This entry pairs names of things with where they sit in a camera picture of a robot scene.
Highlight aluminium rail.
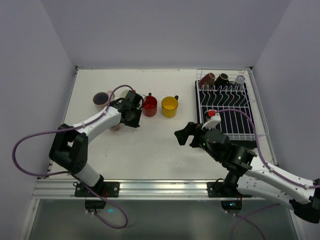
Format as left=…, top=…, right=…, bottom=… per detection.
left=32, top=178, right=296, bottom=201

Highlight pink beige mug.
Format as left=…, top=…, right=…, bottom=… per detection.
left=92, top=90, right=115, bottom=112

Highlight black drip tray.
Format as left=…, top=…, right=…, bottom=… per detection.
left=195, top=80, right=257, bottom=150

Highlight white wire dish rack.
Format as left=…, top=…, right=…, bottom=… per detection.
left=195, top=68, right=269, bottom=141

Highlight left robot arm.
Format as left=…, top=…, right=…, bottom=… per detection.
left=49, top=90, right=144, bottom=188

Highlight black cup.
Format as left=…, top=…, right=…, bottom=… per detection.
left=214, top=73, right=229, bottom=89

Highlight red mug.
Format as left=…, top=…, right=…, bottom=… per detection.
left=142, top=92, right=158, bottom=117

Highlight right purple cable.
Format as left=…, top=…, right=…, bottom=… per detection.
left=229, top=108, right=320, bottom=240

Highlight terracotta orange cup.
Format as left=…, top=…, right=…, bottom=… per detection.
left=109, top=124, right=120, bottom=131

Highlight clear glass at rack back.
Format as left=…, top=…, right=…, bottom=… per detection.
left=232, top=75, right=246, bottom=91

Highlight white mug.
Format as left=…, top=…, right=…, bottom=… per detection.
left=120, top=89, right=147, bottom=101

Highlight dark brown cup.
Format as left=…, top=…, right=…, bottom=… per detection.
left=198, top=72, right=216, bottom=89

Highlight yellow mug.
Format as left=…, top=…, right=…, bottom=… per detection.
left=161, top=95, right=179, bottom=118

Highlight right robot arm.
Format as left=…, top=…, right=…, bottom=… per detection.
left=174, top=122, right=320, bottom=224

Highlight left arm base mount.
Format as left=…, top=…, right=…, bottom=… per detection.
left=72, top=181, right=120, bottom=211

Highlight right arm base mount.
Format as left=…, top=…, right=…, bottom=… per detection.
left=206, top=178, right=253, bottom=215

